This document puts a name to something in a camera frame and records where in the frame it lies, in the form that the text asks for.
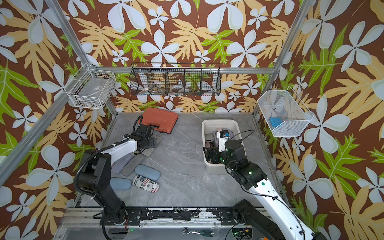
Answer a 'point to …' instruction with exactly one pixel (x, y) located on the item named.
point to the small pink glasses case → (219, 129)
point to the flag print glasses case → (145, 183)
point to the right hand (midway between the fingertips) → (209, 147)
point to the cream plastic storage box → (209, 125)
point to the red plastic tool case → (166, 120)
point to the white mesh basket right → (285, 113)
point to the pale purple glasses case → (216, 139)
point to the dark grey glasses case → (130, 167)
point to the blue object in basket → (275, 121)
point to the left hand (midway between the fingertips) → (149, 141)
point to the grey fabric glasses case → (209, 138)
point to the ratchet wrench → (186, 230)
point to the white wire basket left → (90, 88)
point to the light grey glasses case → (148, 151)
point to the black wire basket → (175, 78)
